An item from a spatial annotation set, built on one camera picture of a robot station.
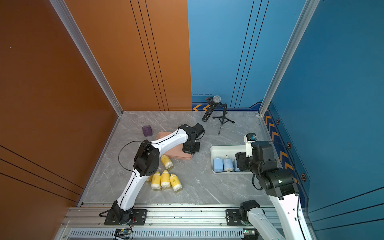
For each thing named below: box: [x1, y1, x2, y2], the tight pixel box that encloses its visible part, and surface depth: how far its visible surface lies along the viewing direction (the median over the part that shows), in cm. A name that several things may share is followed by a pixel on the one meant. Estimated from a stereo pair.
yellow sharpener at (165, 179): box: [161, 169, 171, 189], surface depth 81 cm
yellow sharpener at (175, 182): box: [170, 173, 183, 192], surface depth 79 cm
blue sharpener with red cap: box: [223, 155, 234, 172], surface depth 86 cm
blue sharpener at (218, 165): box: [213, 157, 224, 173], surface depth 86 cm
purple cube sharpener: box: [142, 125, 153, 137], surface depth 107 cm
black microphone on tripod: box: [202, 95, 235, 135], surface depth 99 cm
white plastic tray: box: [210, 145, 253, 175], surface depth 88 cm
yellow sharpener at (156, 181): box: [150, 171, 161, 190], surface depth 79 cm
